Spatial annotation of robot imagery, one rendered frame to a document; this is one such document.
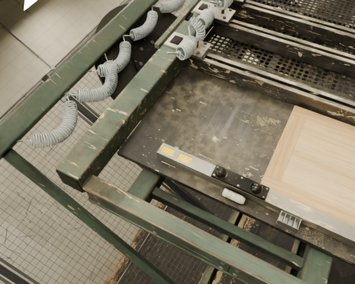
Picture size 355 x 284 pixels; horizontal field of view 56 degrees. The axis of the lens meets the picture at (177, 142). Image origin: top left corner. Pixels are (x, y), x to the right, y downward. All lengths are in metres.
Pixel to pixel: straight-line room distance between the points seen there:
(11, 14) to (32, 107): 4.88
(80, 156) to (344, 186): 0.93
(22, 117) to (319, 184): 1.25
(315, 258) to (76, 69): 1.34
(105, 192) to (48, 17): 5.53
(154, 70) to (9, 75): 4.72
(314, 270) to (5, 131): 1.30
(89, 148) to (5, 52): 5.03
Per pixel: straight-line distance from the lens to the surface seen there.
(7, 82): 5.96
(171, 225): 1.09
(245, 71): 1.51
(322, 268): 1.22
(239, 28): 1.72
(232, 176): 1.18
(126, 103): 1.31
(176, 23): 1.40
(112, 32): 1.94
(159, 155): 1.24
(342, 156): 1.39
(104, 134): 1.23
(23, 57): 6.14
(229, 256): 1.07
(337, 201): 1.28
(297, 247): 2.76
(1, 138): 1.58
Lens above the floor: 1.95
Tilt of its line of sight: 14 degrees down
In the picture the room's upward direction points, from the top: 48 degrees counter-clockwise
